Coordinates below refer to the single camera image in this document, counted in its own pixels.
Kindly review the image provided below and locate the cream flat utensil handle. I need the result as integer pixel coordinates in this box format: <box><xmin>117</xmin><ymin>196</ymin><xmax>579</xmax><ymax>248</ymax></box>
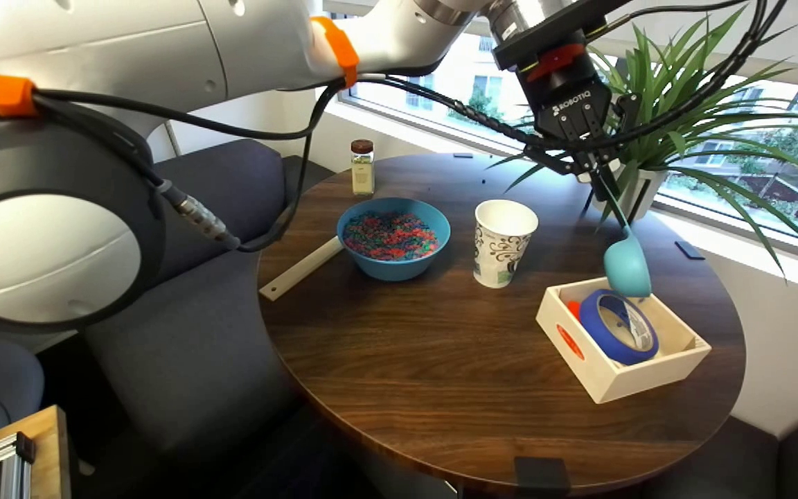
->
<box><xmin>258</xmin><ymin>236</ymin><xmax>345</xmax><ymax>302</ymax></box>

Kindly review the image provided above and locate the grey sofa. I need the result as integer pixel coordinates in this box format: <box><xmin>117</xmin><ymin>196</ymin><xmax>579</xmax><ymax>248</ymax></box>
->
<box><xmin>0</xmin><ymin>137</ymin><xmax>339</xmax><ymax>462</ymax></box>

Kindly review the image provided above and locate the white wooden box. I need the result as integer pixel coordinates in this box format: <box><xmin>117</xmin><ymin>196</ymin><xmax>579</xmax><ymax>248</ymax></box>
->
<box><xmin>535</xmin><ymin>277</ymin><xmax>713</xmax><ymax>405</ymax></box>

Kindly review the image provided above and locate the black table clamp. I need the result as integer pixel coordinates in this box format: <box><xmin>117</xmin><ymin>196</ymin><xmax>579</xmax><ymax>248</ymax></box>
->
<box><xmin>513</xmin><ymin>455</ymin><xmax>572</xmax><ymax>499</ymax></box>

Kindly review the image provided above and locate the colourful cereal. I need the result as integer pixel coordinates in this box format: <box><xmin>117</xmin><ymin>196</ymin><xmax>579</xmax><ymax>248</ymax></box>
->
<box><xmin>342</xmin><ymin>211</ymin><xmax>440</xmax><ymax>263</ymax></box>

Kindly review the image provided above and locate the patterned paper cup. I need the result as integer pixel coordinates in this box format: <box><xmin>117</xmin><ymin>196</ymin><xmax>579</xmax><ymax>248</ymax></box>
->
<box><xmin>473</xmin><ymin>199</ymin><xmax>540</xmax><ymax>290</ymax></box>

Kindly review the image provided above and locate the window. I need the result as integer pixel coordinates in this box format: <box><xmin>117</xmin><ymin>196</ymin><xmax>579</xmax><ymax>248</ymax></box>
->
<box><xmin>321</xmin><ymin>0</ymin><xmax>798</xmax><ymax>268</ymax></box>

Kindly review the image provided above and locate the potted green plant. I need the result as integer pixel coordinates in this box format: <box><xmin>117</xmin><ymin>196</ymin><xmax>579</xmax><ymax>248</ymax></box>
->
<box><xmin>488</xmin><ymin>6</ymin><xmax>798</xmax><ymax>279</ymax></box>

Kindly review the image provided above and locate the spice jar with brown lid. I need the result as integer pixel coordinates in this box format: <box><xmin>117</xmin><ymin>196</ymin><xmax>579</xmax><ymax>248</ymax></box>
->
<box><xmin>350</xmin><ymin>139</ymin><xmax>376</xmax><ymax>197</ymax></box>

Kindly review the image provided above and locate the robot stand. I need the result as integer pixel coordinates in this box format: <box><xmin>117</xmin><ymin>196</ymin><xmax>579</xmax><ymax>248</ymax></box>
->
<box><xmin>0</xmin><ymin>405</ymin><xmax>71</xmax><ymax>499</ymax></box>

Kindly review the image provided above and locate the blue tape roll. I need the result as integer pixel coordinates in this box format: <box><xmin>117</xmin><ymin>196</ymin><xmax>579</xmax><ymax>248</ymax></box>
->
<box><xmin>577</xmin><ymin>288</ymin><xmax>660</xmax><ymax>367</ymax></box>

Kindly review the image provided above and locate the blue measuring spoon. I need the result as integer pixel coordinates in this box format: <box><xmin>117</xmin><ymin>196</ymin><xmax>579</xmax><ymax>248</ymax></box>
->
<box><xmin>592</xmin><ymin>170</ymin><xmax>653</xmax><ymax>299</ymax></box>

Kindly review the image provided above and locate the blue bowl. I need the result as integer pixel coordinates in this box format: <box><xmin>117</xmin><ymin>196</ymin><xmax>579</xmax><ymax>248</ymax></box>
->
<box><xmin>336</xmin><ymin>197</ymin><xmax>452</xmax><ymax>282</ymax></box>

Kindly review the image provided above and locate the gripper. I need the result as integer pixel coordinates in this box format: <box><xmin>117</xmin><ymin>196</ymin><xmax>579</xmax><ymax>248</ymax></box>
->
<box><xmin>517</xmin><ymin>47</ymin><xmax>642</xmax><ymax>202</ymax></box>

